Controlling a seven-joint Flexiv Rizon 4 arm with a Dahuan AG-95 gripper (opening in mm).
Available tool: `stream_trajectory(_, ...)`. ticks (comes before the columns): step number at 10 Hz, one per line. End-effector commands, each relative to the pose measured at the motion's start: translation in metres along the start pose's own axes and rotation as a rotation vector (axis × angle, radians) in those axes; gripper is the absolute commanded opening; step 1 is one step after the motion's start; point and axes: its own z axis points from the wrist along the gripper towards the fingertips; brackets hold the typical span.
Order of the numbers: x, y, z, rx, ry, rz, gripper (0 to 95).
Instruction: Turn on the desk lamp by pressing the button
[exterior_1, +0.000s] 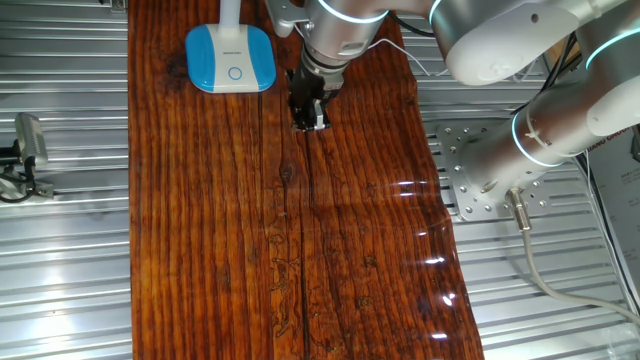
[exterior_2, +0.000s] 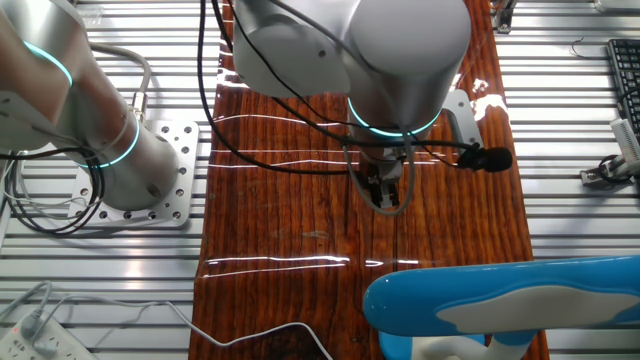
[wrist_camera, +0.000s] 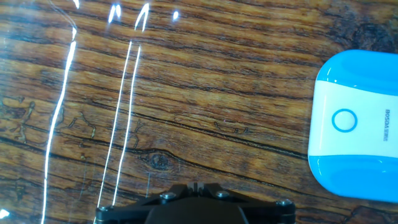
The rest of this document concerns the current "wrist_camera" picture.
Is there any wood grain table mat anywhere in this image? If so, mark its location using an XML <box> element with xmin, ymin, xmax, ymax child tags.
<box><xmin>0</xmin><ymin>0</ymin><xmax>398</xmax><ymax>224</ymax></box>

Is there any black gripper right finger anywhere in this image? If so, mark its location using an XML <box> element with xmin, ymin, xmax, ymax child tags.
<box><xmin>196</xmin><ymin>182</ymin><xmax>297</xmax><ymax>224</ymax></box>

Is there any blue and white desk lamp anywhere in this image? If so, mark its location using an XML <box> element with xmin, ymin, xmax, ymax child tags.
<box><xmin>307</xmin><ymin>49</ymin><xmax>398</xmax><ymax>203</ymax></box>

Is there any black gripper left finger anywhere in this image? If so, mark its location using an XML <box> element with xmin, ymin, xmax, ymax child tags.
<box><xmin>95</xmin><ymin>182</ymin><xmax>197</xmax><ymax>224</ymax></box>

